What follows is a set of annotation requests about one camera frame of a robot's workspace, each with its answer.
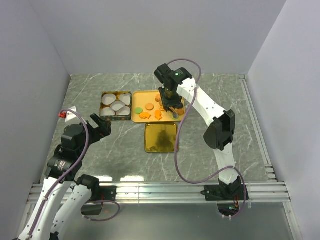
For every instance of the aluminium rail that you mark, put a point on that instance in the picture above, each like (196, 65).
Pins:
(183, 193)

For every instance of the brown round cookie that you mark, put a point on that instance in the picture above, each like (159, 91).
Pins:
(149, 106)

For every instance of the green round cookie right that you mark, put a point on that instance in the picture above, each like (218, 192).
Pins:
(175, 116)

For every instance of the orange fish cookie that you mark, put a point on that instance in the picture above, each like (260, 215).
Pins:
(144, 115)
(158, 114)

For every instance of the yellow serving tray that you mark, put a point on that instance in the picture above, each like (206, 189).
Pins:
(141, 98)

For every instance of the brown cookie right edge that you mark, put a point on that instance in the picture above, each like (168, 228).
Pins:
(180, 111)

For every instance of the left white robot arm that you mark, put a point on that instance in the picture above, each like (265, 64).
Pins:
(61, 197)

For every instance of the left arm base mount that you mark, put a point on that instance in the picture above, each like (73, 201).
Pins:
(96, 203)

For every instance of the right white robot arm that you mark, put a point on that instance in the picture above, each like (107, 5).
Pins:
(179, 85)

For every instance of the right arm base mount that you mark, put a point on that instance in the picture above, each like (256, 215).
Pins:
(228, 202)

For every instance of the gold tin lid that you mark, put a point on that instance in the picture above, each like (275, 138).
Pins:
(160, 137)

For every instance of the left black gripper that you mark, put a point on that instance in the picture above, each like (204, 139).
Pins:
(103, 130)

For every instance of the orange fish cookie left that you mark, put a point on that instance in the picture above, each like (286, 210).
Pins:
(144, 115)

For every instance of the orange fish cookie middle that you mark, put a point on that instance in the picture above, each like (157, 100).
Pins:
(158, 114)

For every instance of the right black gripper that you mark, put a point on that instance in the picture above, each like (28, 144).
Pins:
(175, 103)

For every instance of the green round cookie left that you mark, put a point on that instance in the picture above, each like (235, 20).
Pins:
(138, 110)

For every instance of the green round cookie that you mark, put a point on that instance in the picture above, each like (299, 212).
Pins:
(175, 116)
(138, 110)

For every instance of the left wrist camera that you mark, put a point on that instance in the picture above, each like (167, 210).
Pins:
(71, 117)

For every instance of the metal tongs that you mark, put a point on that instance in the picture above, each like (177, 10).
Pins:
(173, 110)

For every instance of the green square cookie tin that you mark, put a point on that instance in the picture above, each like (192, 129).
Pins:
(116, 106)

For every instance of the orange flower cookie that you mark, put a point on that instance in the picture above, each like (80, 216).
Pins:
(158, 98)

